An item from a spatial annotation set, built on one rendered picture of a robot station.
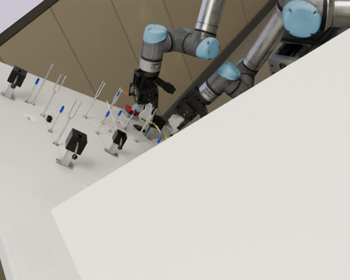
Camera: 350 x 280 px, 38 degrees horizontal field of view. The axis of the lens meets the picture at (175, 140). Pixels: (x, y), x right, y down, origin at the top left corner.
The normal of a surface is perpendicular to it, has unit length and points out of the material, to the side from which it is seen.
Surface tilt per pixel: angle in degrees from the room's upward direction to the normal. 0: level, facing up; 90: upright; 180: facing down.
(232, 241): 0
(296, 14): 91
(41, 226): 54
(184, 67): 90
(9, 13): 90
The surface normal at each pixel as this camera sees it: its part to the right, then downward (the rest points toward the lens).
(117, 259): -0.30, -0.71
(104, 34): 0.75, 0.23
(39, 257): 0.51, -0.83
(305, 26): -0.29, 0.68
